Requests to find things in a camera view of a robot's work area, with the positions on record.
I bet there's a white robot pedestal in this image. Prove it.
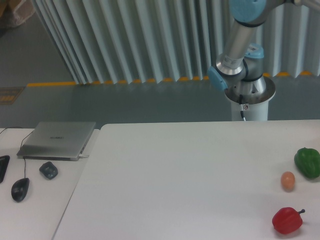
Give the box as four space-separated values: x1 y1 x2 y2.
224 76 276 121

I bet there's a red bell pepper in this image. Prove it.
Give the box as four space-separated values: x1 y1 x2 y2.
271 207 306 235

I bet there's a silver closed laptop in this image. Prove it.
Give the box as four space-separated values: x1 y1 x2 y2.
17 121 96 161

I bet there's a dark grey earbuds case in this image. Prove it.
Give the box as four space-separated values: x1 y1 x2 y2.
39 161 59 180

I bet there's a white usb plug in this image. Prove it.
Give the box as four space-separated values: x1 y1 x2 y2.
79 154 89 159

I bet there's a black mouse cable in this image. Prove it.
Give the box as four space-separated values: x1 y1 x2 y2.
0 126 36 180

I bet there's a white folding screen partition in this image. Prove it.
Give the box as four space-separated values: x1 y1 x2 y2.
33 0 320 85

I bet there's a white side table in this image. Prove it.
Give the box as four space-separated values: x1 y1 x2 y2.
0 128 100 240

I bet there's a green bell pepper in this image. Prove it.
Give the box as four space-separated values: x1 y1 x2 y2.
294 147 320 179

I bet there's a black wired computer mouse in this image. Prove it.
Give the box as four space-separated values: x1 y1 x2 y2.
11 177 30 203

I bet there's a black keyboard edge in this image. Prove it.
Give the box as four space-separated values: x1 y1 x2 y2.
0 155 10 183

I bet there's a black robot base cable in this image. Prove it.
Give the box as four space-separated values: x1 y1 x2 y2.
238 93 247 122

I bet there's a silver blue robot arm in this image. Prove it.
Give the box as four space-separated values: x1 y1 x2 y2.
207 0 320 91

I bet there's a brown egg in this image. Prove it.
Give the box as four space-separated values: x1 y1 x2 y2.
280 171 296 192

